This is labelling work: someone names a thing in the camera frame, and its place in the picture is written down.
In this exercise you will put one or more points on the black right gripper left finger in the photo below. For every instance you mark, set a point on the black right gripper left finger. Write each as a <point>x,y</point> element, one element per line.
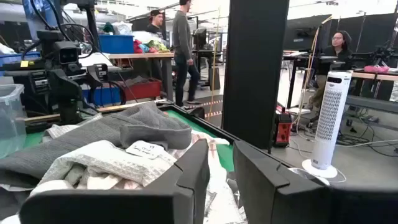
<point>186,186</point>

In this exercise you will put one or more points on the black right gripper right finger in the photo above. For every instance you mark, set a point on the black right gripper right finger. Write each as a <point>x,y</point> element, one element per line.
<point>280,199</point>

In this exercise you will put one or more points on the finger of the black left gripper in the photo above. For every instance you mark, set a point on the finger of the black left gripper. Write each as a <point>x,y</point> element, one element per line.
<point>61,93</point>
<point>74,105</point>

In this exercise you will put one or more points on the white red-striped towel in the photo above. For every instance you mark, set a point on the white red-striped towel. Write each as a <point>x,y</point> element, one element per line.
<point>217,174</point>

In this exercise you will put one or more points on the dark grey knit towel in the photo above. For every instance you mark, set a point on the dark grey knit towel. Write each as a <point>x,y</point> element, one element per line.
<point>93,133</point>

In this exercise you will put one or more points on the white paper tag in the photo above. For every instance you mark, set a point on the white paper tag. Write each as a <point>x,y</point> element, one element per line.
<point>144,149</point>

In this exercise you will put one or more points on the light grey waffle towel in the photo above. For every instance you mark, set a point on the light grey waffle towel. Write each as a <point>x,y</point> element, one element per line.
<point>102,158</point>
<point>62,129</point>

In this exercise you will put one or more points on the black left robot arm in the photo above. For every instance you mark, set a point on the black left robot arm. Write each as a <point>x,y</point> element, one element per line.
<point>49,35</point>

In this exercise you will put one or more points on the yellow tape tag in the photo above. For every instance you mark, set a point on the yellow tape tag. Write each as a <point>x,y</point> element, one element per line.
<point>24,63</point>

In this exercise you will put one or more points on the blue plastic bin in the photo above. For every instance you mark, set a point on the blue plastic bin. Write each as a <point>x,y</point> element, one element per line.
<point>116,44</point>
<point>104,95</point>
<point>9,58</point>

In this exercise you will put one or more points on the white black-striped towel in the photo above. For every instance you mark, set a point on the white black-striped towel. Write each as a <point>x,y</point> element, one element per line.
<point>224,208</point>

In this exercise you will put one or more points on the clear plastic bin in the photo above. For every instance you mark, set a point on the clear plastic bin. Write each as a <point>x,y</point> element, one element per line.
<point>11,118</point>

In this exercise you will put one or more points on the red black power station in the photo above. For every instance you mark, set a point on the red black power station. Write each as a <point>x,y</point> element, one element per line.
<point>282,130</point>

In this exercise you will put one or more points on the red plastic bin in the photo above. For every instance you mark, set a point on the red plastic bin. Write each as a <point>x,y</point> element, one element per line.
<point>143,90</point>

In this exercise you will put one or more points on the wooden work table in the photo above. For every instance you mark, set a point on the wooden work table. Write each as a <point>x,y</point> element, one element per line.
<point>140,56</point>

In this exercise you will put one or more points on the white cylindrical stand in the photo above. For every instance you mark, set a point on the white cylindrical stand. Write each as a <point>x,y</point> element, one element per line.
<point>331,118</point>

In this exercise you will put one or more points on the colourful cloth pile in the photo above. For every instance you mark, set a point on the colourful cloth pile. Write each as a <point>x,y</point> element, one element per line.
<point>152,46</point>

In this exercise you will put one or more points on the black standing desk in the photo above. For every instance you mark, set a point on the black standing desk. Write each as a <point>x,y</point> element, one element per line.
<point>293,81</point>

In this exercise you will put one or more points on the black partition panel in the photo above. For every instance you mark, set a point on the black partition panel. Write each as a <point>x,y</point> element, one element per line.
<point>255,74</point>

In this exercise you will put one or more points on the wooden top desk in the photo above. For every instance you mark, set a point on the wooden top desk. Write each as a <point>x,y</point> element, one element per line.
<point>373,76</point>

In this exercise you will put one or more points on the black computer monitor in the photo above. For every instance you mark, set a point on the black computer monitor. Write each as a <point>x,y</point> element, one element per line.
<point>304,34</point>

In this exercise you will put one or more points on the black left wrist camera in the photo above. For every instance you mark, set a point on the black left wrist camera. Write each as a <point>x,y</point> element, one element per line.
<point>68,54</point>

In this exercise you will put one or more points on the black table frame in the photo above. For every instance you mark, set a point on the black table frame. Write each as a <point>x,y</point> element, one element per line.
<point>202,124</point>

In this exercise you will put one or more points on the black upright post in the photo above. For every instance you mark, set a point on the black upright post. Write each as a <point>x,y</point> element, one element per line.
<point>90,25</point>

